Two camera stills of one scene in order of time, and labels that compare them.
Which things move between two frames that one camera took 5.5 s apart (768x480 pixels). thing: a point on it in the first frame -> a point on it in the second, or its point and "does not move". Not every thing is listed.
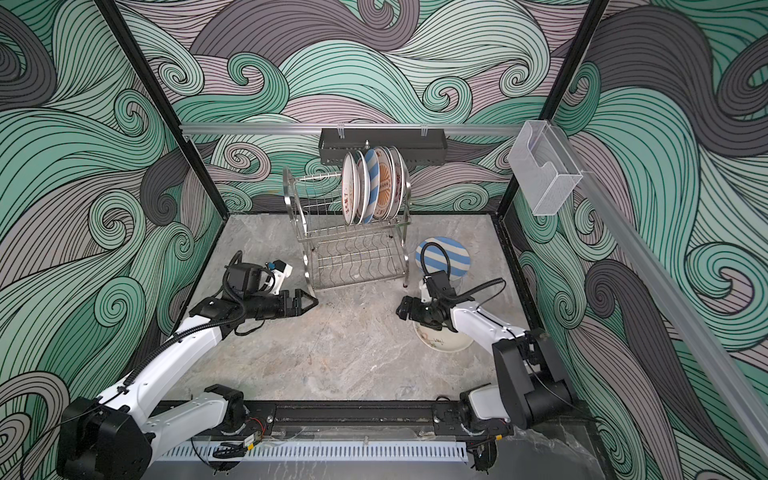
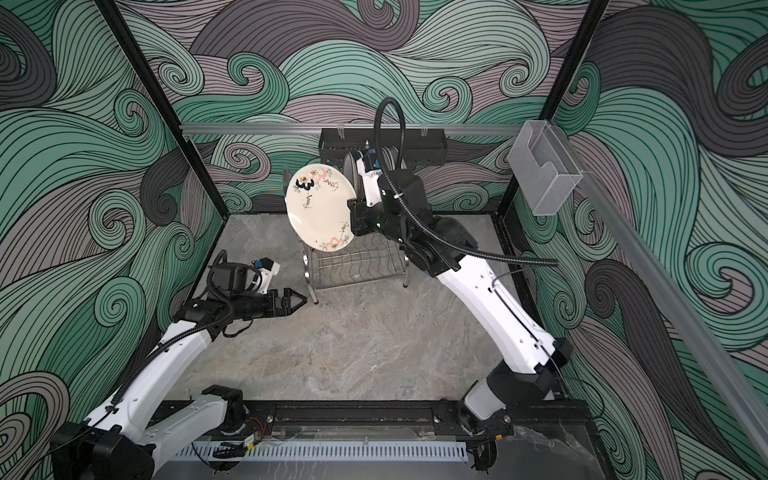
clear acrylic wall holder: x=543 y=168 does not move
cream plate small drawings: x=444 y=340 -> x=317 y=207
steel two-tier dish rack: x=333 y=252 does not move
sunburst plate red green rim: x=349 y=188 does not move
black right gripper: x=412 y=304 -> x=365 y=220
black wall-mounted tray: x=421 y=146 does not move
